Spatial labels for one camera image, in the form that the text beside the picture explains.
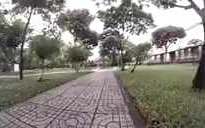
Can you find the group of trees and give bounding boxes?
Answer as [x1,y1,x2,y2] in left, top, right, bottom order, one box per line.
[0,0,188,83]

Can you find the patterned brick path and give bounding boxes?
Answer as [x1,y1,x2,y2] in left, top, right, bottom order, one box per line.
[0,69,138,128]

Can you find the dark earth strip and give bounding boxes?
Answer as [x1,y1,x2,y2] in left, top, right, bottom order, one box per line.
[112,70,150,128]

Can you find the grass lawn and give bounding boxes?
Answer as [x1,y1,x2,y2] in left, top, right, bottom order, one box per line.
[0,71,94,116]
[115,63,205,128]

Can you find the pale building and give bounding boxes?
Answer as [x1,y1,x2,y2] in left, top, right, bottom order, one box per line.
[146,21,205,65]

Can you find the pale side path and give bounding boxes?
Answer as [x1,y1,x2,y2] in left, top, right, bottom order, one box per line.
[0,70,91,81]

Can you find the large dark-trunk tree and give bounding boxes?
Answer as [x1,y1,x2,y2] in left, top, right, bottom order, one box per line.
[149,0,205,91]

